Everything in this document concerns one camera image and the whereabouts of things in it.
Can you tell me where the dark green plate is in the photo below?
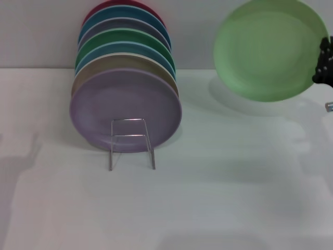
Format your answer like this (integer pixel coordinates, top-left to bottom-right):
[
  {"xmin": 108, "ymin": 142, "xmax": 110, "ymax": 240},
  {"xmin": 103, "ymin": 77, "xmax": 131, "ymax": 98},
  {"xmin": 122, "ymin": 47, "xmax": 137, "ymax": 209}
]
[{"xmin": 75, "ymin": 28, "xmax": 174, "ymax": 69}]

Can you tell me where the lavender plate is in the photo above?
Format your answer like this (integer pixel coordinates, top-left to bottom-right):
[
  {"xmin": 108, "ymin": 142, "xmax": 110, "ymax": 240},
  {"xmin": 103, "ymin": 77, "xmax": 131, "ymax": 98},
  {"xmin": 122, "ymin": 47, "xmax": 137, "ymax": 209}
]
[{"xmin": 69, "ymin": 68, "xmax": 183, "ymax": 153}]

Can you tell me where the maroon plate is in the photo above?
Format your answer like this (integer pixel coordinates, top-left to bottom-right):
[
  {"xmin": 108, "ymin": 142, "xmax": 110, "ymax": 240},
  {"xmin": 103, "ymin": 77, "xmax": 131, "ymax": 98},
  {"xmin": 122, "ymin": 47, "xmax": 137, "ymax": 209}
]
[{"xmin": 82, "ymin": 0, "xmax": 165, "ymax": 27}]

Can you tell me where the teal blue plate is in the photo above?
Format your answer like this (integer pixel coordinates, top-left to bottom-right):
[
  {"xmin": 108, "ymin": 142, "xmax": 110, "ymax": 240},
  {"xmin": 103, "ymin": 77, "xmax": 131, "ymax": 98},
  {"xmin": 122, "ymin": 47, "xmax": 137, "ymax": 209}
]
[{"xmin": 78, "ymin": 4, "xmax": 170, "ymax": 45}]

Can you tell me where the metal wire plate rack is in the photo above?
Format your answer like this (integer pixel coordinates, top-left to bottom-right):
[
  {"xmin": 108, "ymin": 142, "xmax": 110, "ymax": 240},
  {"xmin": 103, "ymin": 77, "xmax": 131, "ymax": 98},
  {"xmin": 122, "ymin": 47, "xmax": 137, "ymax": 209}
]
[{"xmin": 108, "ymin": 118, "xmax": 156, "ymax": 172}]

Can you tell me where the grey purple plate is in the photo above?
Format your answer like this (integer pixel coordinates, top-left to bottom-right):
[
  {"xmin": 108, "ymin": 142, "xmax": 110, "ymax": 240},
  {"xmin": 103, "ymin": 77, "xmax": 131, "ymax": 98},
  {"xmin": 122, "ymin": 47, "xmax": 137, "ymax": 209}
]
[{"xmin": 78, "ymin": 17, "xmax": 172, "ymax": 52}]

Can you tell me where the light blue plate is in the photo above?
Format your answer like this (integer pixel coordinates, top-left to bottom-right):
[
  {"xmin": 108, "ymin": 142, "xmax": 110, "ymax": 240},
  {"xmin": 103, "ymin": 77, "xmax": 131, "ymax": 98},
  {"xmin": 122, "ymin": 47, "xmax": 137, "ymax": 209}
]
[{"xmin": 74, "ymin": 41, "xmax": 177, "ymax": 79}]

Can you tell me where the beige plate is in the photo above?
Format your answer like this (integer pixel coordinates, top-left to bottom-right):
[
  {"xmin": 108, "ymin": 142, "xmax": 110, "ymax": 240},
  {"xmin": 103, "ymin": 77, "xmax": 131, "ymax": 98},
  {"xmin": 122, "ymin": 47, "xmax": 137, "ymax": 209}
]
[{"xmin": 71, "ymin": 52, "xmax": 180, "ymax": 99}]

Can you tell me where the light green plate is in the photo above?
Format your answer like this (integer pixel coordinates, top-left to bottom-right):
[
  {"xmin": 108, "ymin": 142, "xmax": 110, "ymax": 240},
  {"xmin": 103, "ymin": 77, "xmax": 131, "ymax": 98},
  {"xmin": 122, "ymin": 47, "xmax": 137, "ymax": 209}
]
[{"xmin": 212, "ymin": 0, "xmax": 329, "ymax": 103}]

